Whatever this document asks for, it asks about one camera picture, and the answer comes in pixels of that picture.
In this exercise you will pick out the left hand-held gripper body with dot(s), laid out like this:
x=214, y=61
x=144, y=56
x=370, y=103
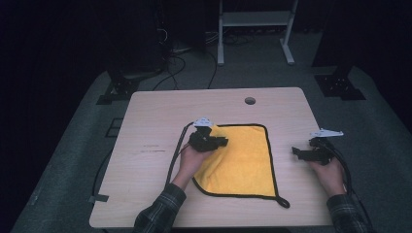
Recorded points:
x=202, y=140

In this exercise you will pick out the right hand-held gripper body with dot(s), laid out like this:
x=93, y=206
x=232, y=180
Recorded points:
x=322, y=149

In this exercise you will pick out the yellow towel with black trim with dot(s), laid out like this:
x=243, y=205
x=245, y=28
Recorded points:
x=243, y=161

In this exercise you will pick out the person's left hand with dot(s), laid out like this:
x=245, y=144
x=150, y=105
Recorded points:
x=191, y=161

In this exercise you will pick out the person's right hand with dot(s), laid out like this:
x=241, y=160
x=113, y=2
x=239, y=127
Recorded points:
x=330, y=178

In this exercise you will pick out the round grey table grommet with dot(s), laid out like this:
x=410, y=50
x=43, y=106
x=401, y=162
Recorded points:
x=249, y=100

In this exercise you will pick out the dark floor socket panel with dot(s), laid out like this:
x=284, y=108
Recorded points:
x=114, y=127

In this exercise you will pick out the black stand with angled legs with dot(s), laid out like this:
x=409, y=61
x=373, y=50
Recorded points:
x=123, y=85

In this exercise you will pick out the grey tape strip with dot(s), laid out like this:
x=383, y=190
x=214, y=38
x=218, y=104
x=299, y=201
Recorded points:
x=98, y=198

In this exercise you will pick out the black stand base plate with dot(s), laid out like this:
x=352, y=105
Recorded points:
x=340, y=85

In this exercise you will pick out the white metal stand frame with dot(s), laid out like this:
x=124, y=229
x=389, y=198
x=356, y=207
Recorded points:
x=256, y=19

